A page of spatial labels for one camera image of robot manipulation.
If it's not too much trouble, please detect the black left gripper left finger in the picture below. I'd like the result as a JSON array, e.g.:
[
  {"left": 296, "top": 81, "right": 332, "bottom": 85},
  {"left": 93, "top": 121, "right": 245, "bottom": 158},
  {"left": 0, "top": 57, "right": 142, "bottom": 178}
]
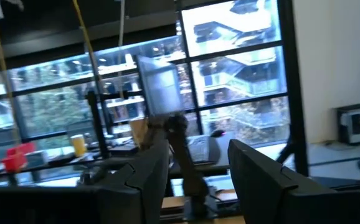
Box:
[{"left": 0, "top": 139, "right": 170, "bottom": 224}]

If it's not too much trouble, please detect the red plastic bin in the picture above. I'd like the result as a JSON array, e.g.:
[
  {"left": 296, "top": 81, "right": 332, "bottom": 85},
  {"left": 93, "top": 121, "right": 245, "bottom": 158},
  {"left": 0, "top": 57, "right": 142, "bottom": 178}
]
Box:
[{"left": 0, "top": 142, "right": 37, "bottom": 174}]

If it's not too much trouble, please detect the yellow hanging strap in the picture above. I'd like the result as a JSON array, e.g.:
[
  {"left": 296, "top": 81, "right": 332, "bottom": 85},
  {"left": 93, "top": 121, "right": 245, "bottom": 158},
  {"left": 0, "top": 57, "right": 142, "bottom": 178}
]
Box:
[
  {"left": 72, "top": 0, "right": 103, "bottom": 91},
  {"left": 0, "top": 17, "right": 21, "bottom": 147}
]

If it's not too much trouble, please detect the grey metal box appliance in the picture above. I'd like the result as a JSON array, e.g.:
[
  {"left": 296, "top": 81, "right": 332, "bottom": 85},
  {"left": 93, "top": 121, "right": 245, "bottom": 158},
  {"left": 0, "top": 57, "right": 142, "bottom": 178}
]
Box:
[{"left": 334, "top": 103, "right": 360, "bottom": 146}]

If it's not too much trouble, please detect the black diagonal desk brace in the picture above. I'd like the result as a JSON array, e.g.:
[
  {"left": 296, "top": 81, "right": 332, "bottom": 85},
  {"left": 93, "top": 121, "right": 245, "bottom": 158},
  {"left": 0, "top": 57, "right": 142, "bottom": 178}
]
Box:
[{"left": 275, "top": 139, "right": 294, "bottom": 164}]

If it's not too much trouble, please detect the yellow cup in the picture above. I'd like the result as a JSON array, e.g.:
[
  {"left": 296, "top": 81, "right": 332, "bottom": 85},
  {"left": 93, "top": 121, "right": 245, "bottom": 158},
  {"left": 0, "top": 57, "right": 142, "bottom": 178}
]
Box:
[{"left": 70, "top": 134, "right": 88, "bottom": 157}]

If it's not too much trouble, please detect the black window frame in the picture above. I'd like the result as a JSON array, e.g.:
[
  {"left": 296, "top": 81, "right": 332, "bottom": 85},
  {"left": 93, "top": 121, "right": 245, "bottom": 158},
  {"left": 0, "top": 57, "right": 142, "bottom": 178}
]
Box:
[{"left": 0, "top": 0, "right": 311, "bottom": 187}]

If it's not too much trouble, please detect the black desk monitor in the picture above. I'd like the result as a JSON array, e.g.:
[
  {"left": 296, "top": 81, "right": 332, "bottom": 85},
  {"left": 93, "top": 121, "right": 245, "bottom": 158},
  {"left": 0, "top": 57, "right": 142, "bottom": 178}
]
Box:
[{"left": 135, "top": 54, "right": 184, "bottom": 118}]

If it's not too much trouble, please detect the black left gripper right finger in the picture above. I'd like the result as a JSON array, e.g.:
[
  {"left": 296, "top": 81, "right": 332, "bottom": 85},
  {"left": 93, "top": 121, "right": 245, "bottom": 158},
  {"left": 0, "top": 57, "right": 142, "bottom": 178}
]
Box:
[{"left": 227, "top": 139, "right": 360, "bottom": 224}]

